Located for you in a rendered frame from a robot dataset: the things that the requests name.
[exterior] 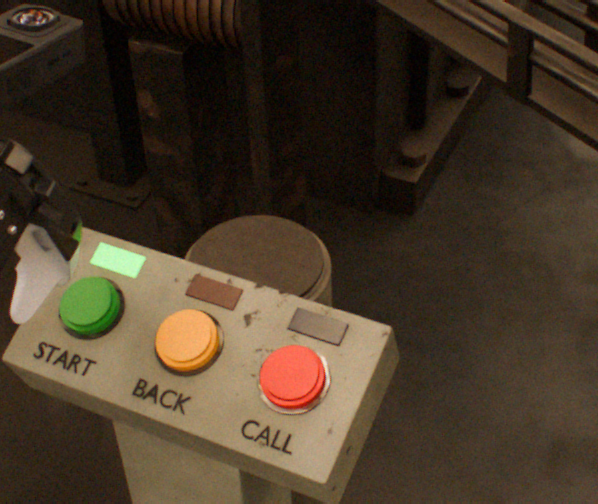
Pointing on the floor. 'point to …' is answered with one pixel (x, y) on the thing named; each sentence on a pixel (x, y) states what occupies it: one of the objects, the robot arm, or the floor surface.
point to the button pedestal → (209, 386)
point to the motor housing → (184, 111)
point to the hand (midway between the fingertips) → (57, 261)
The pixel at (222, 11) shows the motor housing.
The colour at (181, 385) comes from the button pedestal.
